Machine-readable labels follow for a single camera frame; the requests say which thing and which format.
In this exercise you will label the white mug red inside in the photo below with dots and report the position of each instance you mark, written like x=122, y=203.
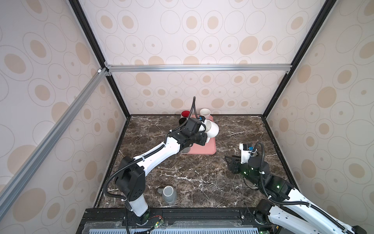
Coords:
x=185, y=113

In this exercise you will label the black and white mug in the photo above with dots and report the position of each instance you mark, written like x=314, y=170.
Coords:
x=183, y=121

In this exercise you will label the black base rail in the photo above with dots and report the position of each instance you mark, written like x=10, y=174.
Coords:
x=177, y=221

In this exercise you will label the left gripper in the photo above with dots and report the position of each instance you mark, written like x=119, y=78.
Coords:
x=202, y=140

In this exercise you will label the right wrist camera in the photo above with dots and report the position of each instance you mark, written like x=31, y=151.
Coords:
x=246, y=152

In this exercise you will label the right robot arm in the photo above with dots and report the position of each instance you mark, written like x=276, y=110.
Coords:
x=284, y=205

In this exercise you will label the black corner post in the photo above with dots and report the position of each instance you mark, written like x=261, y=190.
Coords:
x=91, y=38
x=316, y=26

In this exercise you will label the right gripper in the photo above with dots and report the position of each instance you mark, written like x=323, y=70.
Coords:
x=235, y=163

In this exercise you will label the horizontal aluminium frame bar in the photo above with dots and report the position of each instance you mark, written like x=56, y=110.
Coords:
x=199, y=68

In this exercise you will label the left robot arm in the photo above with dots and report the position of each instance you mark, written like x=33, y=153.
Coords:
x=131, y=176

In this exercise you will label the grey mug front row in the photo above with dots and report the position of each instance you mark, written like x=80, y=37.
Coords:
x=169, y=194

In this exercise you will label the pink plastic tray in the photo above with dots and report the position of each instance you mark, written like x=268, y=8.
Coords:
x=208, y=149

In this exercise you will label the left aluminium frame bar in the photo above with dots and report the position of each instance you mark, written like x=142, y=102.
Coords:
x=32, y=164

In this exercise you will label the black right corner post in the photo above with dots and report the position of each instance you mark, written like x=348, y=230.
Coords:
x=316, y=26

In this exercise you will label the large white ribbed mug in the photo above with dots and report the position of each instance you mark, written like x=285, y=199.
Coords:
x=209, y=128

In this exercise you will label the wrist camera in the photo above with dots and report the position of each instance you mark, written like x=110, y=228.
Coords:
x=246, y=152
x=202, y=118

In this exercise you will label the pink mug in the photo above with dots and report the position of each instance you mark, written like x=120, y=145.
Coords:
x=206, y=113

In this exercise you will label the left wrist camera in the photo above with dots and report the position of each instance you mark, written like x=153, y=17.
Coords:
x=202, y=118

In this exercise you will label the black left corner post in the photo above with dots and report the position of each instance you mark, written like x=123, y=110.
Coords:
x=91, y=38

